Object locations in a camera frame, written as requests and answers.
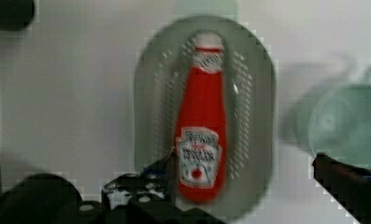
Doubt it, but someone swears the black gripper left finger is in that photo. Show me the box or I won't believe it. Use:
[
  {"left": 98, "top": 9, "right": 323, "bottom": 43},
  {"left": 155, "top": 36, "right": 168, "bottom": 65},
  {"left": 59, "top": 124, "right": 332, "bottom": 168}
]
[{"left": 101, "top": 147, "right": 226, "bottom": 224}]

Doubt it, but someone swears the red felt ketchup bottle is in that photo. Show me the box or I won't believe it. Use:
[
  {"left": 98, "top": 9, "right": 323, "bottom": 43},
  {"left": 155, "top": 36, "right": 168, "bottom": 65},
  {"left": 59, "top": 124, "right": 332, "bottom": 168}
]
[{"left": 175, "top": 32, "right": 227, "bottom": 203}]

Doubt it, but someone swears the black cylinder lower left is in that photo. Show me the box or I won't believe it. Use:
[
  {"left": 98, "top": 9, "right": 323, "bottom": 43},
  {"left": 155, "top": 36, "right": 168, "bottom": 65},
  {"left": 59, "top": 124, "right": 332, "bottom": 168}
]
[{"left": 0, "top": 0, "right": 36, "bottom": 31}]

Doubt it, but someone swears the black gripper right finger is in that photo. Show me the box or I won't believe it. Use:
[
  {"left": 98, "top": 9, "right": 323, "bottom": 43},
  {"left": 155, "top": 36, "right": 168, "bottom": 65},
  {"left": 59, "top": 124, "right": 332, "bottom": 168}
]
[{"left": 312, "top": 153, "right": 371, "bottom": 224}]

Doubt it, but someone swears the grey-green oval strainer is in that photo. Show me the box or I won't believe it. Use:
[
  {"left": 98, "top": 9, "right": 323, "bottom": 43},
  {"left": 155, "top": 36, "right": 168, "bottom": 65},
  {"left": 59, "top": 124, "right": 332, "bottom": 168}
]
[{"left": 133, "top": 16, "right": 276, "bottom": 224}]

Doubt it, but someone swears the mint green cup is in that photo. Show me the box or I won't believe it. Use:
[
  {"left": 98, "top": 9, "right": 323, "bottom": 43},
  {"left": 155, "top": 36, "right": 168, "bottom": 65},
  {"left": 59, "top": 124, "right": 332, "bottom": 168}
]
[{"left": 307, "top": 67, "right": 371, "bottom": 170}]

